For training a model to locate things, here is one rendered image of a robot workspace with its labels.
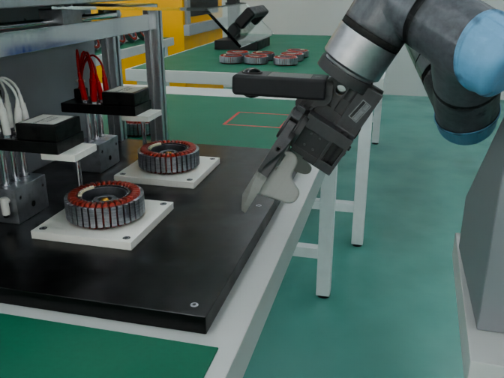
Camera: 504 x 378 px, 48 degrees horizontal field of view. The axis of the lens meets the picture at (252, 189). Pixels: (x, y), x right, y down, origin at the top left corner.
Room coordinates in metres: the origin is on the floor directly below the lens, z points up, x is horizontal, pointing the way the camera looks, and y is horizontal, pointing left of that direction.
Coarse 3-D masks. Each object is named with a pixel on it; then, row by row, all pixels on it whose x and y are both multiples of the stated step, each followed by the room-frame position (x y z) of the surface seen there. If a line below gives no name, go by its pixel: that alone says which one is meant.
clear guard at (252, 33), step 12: (216, 12) 0.93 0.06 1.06; (228, 12) 0.99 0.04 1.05; (240, 12) 1.05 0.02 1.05; (228, 24) 0.93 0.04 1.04; (252, 24) 1.05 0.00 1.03; (264, 24) 1.12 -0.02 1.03; (228, 36) 0.90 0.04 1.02; (240, 36) 0.93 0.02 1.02; (252, 36) 0.99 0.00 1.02; (264, 36) 1.05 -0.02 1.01
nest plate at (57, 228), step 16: (64, 208) 0.78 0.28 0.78; (160, 208) 0.78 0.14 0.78; (48, 224) 0.72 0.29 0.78; (64, 224) 0.72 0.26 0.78; (128, 224) 0.72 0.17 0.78; (144, 224) 0.72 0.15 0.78; (48, 240) 0.69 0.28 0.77; (64, 240) 0.69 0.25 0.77; (80, 240) 0.68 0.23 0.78; (96, 240) 0.68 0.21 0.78; (112, 240) 0.67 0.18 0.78; (128, 240) 0.67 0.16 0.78
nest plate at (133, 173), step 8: (136, 160) 1.02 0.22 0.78; (200, 160) 1.02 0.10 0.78; (208, 160) 1.02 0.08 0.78; (216, 160) 1.02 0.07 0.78; (128, 168) 0.97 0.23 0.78; (136, 168) 0.97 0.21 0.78; (200, 168) 0.97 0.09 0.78; (208, 168) 0.98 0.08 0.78; (120, 176) 0.93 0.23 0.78; (128, 176) 0.93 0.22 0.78; (136, 176) 0.93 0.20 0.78; (144, 176) 0.93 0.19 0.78; (152, 176) 0.93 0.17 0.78; (160, 176) 0.93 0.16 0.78; (168, 176) 0.93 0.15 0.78; (176, 176) 0.93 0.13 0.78; (184, 176) 0.93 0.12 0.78; (192, 176) 0.93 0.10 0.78; (200, 176) 0.93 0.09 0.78; (152, 184) 0.92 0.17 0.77; (160, 184) 0.91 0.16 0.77; (168, 184) 0.91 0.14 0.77; (176, 184) 0.91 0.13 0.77; (184, 184) 0.90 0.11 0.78; (192, 184) 0.90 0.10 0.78
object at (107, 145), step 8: (104, 136) 1.04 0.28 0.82; (112, 136) 1.04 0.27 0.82; (96, 144) 0.99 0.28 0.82; (104, 144) 1.00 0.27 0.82; (112, 144) 1.03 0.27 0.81; (96, 152) 0.98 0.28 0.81; (104, 152) 1.00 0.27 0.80; (112, 152) 1.03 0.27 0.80; (80, 160) 0.99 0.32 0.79; (88, 160) 0.99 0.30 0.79; (96, 160) 0.98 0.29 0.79; (104, 160) 1.00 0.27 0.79; (112, 160) 1.03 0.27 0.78; (88, 168) 0.99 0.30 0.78; (96, 168) 0.98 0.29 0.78; (104, 168) 0.99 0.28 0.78
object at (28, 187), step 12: (0, 180) 0.79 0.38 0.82; (12, 180) 0.79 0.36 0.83; (24, 180) 0.79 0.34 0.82; (36, 180) 0.80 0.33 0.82; (0, 192) 0.75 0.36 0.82; (12, 192) 0.75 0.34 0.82; (24, 192) 0.77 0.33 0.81; (36, 192) 0.79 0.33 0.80; (0, 204) 0.75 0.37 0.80; (12, 204) 0.75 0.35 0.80; (24, 204) 0.76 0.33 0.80; (36, 204) 0.79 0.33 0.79; (48, 204) 0.82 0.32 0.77; (0, 216) 0.75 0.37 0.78; (12, 216) 0.75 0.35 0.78; (24, 216) 0.76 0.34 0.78
